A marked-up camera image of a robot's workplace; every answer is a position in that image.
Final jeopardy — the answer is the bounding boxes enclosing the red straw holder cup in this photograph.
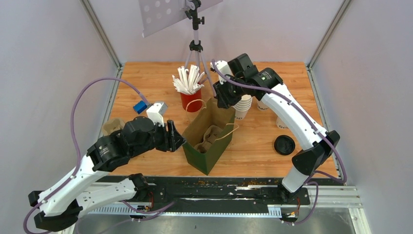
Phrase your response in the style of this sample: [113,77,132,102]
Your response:
[180,89,203,113]

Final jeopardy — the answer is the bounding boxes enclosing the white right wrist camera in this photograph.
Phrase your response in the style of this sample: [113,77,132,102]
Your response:
[210,60,233,83]

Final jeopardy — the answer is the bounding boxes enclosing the green paper bag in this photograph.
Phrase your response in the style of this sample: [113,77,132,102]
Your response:
[183,98,239,175]

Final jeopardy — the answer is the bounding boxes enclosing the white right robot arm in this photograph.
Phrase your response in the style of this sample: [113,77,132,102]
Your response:
[210,53,340,204]

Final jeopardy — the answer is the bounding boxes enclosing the cardboard cup carrier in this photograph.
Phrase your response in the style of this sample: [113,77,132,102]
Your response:
[194,125,223,154]

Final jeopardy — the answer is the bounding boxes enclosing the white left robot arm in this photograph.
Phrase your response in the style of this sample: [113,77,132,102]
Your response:
[28,116,186,234]

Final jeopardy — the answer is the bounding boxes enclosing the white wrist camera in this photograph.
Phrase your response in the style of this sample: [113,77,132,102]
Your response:
[146,101,168,127]
[210,60,233,83]

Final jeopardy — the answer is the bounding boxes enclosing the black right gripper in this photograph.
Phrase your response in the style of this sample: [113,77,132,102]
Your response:
[213,75,246,109]

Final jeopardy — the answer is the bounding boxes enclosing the white wrapped straws bundle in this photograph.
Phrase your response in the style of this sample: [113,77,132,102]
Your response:
[172,65,206,95]

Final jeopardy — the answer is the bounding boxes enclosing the white perforated board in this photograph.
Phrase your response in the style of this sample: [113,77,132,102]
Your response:
[138,0,221,38]

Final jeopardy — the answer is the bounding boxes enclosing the white tripod stand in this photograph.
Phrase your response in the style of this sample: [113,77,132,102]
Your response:
[183,0,216,97]

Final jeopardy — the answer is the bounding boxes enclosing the stack of white paper cups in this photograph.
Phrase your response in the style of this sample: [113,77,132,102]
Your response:
[233,95,253,120]

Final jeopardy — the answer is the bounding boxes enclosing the cardboard cup carrier tray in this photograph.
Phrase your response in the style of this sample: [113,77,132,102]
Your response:
[101,118,125,136]

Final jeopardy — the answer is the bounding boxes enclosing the white paper cup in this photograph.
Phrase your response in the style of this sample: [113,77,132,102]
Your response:
[276,117,288,129]
[257,101,268,111]

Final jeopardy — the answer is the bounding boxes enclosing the blue toy brick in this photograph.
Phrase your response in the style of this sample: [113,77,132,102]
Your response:
[132,100,148,114]

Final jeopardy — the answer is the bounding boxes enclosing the black lid stack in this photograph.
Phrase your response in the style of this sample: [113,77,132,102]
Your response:
[274,135,296,156]

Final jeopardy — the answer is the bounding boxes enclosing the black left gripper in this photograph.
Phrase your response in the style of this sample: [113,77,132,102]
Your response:
[131,117,188,158]

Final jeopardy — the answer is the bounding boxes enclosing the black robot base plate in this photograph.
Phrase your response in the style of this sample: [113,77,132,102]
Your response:
[117,175,310,215]

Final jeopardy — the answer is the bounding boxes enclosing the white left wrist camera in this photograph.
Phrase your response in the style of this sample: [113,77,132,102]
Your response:
[146,101,168,127]

